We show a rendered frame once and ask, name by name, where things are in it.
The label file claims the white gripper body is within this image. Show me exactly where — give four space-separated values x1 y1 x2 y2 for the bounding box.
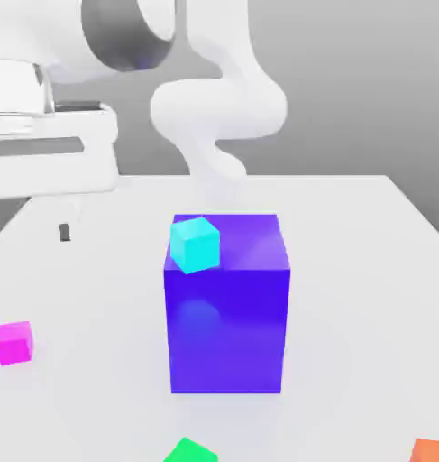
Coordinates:
0 103 120 200

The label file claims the small magenta cube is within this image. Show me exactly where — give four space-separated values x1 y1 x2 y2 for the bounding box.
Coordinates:
0 320 35 366

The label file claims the small cyan cube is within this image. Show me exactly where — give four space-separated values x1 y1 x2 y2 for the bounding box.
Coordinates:
169 216 221 275

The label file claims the small green cube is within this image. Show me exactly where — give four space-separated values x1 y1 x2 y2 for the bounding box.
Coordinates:
162 436 219 462

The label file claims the small orange cube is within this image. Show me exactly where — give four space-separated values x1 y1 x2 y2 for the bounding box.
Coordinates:
408 438 439 462

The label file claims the large purple box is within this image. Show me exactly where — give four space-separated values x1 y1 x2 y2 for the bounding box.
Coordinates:
163 213 291 395

